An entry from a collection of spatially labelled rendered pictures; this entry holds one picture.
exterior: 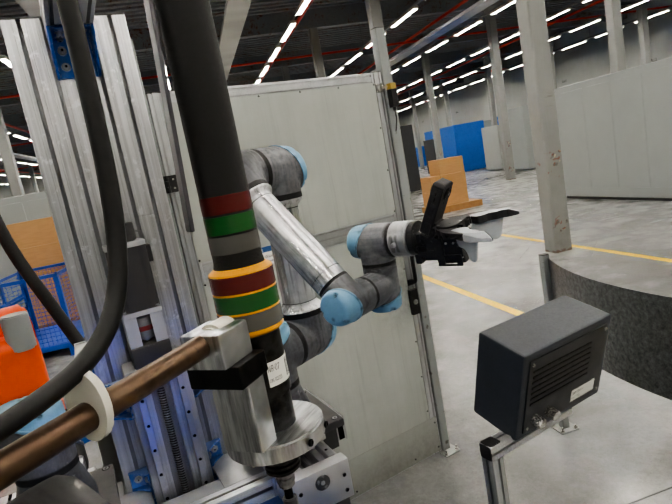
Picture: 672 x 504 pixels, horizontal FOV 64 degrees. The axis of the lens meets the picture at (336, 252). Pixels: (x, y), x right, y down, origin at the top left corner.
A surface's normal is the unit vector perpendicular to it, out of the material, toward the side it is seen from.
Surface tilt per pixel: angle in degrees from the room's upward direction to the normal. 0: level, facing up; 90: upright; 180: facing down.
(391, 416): 89
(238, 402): 90
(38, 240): 90
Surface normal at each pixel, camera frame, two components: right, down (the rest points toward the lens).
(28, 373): 0.67, 0.00
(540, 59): 0.25, 0.11
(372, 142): 0.50, 0.05
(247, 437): -0.40, 0.22
